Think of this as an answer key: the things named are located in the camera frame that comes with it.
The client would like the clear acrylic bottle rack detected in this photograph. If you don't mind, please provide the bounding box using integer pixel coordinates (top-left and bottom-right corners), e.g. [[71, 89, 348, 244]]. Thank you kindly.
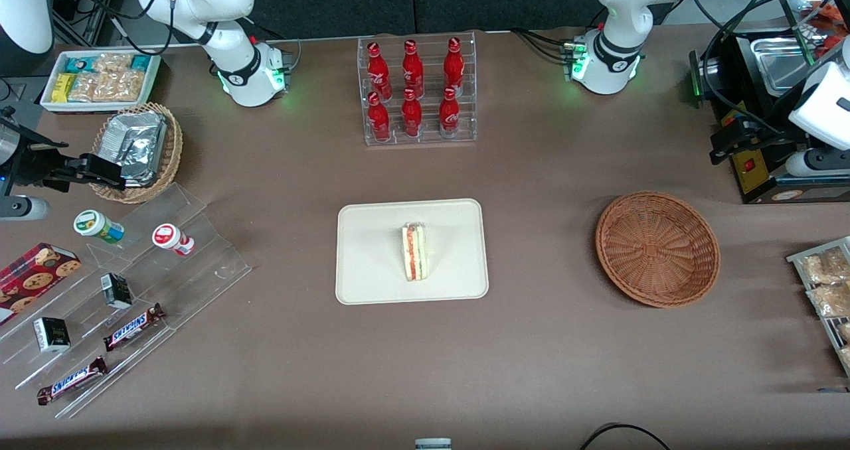
[[357, 32, 477, 147]]

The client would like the silver foil pack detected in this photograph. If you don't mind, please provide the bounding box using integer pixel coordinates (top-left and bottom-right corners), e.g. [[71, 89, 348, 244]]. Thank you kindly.
[[100, 110, 167, 165], [114, 126, 167, 187]]

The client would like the red plaid cookie box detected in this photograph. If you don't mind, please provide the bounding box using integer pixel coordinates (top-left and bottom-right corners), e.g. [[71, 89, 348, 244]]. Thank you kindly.
[[0, 242, 82, 327]]

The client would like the black countertop appliance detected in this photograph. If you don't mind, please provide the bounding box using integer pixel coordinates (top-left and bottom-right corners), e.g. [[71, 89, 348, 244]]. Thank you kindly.
[[689, 29, 850, 205]]

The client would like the small black carton box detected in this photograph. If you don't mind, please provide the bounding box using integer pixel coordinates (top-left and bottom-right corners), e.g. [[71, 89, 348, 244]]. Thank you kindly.
[[100, 273, 133, 309], [33, 317, 72, 353]]

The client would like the black base cable bundle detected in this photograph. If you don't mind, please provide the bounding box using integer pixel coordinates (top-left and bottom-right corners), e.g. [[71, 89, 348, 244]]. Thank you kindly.
[[510, 27, 580, 63]]

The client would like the clear cracker bag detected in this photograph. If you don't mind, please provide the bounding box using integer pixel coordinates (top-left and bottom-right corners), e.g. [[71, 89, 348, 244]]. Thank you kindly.
[[93, 53, 133, 76], [93, 70, 147, 103], [66, 73, 100, 103]]

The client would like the red lid yogurt cup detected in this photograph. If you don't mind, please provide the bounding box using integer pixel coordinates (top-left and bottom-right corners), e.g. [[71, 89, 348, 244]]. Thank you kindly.
[[151, 223, 195, 257]]

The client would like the white rectangular snack bin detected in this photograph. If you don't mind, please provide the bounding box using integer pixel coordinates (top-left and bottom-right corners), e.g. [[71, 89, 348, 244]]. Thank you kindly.
[[40, 48, 162, 113]]

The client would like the clear acrylic stepped display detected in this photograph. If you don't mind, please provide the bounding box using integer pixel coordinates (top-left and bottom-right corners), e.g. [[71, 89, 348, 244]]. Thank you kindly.
[[0, 183, 253, 419]]

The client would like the black looped cable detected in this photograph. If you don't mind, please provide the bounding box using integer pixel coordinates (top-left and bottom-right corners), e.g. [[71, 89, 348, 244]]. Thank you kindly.
[[579, 423, 671, 450]]

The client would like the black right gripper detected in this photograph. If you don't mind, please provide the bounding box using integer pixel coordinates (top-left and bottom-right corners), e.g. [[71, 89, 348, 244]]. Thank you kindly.
[[0, 107, 128, 193]]

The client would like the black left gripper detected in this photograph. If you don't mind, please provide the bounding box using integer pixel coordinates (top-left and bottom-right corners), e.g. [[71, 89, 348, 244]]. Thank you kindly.
[[709, 115, 819, 166]]

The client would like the black metal frame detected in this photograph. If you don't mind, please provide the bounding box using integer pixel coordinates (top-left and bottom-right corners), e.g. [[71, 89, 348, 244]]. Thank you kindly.
[[52, 0, 127, 46]]

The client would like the clear bagged pastry snack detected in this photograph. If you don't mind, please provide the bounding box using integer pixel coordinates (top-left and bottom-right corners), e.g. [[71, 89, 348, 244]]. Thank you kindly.
[[807, 282, 850, 319], [800, 248, 850, 285]]

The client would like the light tan wicker basket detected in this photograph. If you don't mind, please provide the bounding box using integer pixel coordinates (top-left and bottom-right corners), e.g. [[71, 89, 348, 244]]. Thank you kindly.
[[88, 102, 184, 204]]

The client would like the triangular sandwich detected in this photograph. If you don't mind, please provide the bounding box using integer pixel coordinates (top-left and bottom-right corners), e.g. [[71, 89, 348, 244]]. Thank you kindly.
[[400, 222, 430, 282]]

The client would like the stainless steel pan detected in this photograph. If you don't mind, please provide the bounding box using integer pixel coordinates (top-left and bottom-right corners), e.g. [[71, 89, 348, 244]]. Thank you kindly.
[[750, 37, 824, 99]]

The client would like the red cola bottle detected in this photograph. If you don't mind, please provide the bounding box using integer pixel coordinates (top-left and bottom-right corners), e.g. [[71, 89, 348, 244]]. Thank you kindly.
[[367, 92, 391, 142], [439, 86, 461, 138], [402, 39, 426, 99], [367, 41, 392, 100], [444, 37, 466, 97], [401, 88, 424, 138]]

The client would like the yellow snack packet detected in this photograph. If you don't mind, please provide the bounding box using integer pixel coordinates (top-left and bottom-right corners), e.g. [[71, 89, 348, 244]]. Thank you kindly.
[[52, 73, 78, 104]]

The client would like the Snickers chocolate bar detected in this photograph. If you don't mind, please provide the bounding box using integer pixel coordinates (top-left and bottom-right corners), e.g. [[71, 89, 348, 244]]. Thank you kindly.
[[103, 303, 167, 352], [37, 356, 108, 406]]

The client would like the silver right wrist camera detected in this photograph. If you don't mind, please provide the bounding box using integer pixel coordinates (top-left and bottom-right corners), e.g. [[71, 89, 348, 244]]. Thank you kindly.
[[0, 196, 50, 221]]

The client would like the cream plastic tray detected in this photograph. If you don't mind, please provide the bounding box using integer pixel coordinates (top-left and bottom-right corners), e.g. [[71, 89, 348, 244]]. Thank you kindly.
[[335, 198, 490, 305]]

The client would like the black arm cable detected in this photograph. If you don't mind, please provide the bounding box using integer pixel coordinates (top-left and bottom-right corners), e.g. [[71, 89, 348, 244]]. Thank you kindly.
[[686, 0, 850, 135]]

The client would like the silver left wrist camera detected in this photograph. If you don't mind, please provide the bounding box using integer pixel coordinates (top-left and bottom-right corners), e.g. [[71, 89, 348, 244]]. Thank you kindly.
[[785, 147, 850, 178]]

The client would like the brown round wicker basket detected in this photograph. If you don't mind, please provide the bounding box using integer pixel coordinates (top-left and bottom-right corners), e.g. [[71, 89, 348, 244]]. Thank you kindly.
[[595, 191, 721, 309]]

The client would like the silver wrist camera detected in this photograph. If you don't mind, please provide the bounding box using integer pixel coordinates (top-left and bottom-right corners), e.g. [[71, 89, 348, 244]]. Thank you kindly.
[[0, 196, 50, 221], [785, 147, 850, 178]]

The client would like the green lid yogurt cup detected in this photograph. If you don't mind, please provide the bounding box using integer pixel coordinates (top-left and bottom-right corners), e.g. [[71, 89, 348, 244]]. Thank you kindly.
[[73, 209, 126, 245]]

